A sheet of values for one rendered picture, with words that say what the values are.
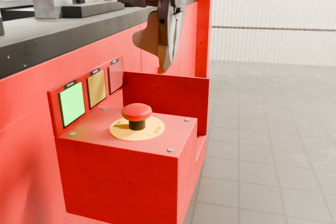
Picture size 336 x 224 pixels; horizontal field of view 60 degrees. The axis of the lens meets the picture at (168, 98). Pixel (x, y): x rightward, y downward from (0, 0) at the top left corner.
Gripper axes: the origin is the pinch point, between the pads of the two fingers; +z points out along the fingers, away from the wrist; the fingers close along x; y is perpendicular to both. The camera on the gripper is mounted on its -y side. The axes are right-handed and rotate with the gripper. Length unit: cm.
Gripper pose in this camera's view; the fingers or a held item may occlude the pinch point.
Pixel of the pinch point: (168, 65)
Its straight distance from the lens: 44.6
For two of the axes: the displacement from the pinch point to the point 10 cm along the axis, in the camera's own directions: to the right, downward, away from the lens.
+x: -3.0, 3.5, -8.9
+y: -9.5, -2.0, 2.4
